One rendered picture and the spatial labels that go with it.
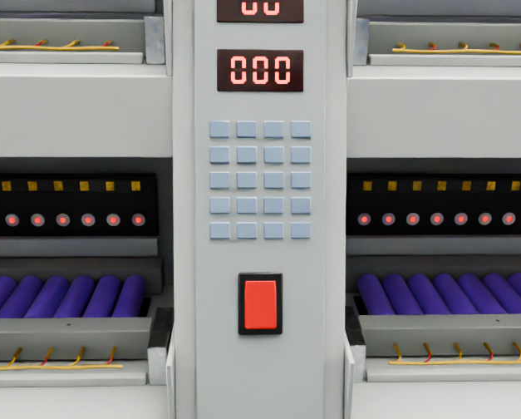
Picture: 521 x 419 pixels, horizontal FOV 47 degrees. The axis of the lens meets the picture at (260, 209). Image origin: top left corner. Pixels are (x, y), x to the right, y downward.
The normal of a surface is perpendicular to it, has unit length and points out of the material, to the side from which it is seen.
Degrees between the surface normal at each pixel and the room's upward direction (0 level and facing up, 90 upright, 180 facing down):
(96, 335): 107
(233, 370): 90
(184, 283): 90
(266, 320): 84
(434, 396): 17
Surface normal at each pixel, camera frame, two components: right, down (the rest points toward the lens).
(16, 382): 0.04, 0.35
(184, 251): 0.04, 0.05
